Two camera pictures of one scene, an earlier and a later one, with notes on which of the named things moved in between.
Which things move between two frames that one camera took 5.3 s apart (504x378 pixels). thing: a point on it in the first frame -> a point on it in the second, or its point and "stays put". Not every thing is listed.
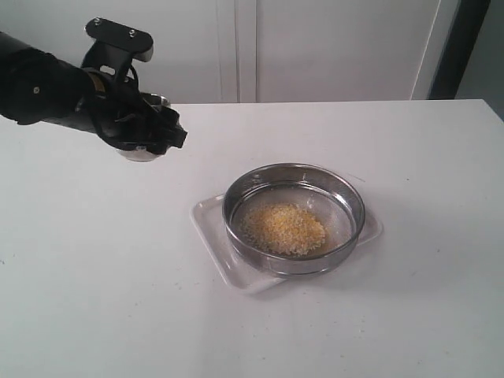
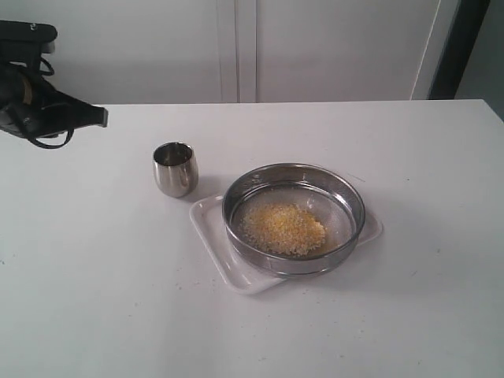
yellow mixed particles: (283, 229) stays put
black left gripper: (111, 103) -> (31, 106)
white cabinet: (228, 51) stays put
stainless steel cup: (141, 153) -> (175, 168)
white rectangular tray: (209, 214) stays put
